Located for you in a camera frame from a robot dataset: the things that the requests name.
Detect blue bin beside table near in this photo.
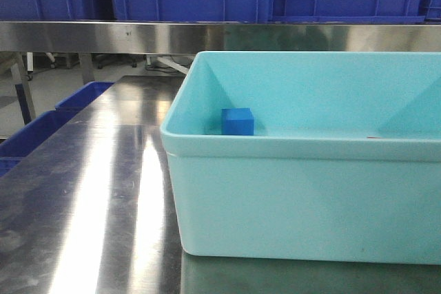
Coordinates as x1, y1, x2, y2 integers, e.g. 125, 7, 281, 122
1, 110, 76, 176

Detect blue bin beside table far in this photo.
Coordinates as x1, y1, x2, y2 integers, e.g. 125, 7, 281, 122
55, 81, 114, 112

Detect light teal plastic tub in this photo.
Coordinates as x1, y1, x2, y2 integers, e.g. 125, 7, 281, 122
161, 52, 440, 264

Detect stainless steel shelf rail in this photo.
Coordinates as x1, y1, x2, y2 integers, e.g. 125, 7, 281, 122
1, 21, 440, 54

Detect steel shelf leg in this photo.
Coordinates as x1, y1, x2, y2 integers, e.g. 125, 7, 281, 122
10, 52, 36, 125

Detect blue bin beside table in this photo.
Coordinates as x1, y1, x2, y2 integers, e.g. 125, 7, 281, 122
1, 110, 76, 176
55, 81, 114, 112

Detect blue cube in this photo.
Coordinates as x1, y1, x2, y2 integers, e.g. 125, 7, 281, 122
221, 108, 255, 136

